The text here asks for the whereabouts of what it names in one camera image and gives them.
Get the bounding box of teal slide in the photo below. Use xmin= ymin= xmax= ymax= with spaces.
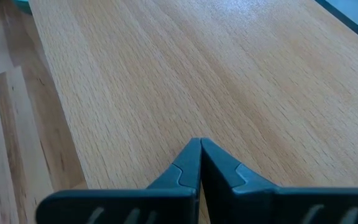
xmin=12 ymin=0 xmax=32 ymax=15

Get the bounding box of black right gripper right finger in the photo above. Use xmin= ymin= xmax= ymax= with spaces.
xmin=201 ymin=138 xmax=358 ymax=224

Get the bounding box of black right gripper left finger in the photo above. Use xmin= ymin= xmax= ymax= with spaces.
xmin=35 ymin=138 xmax=201 ymax=224

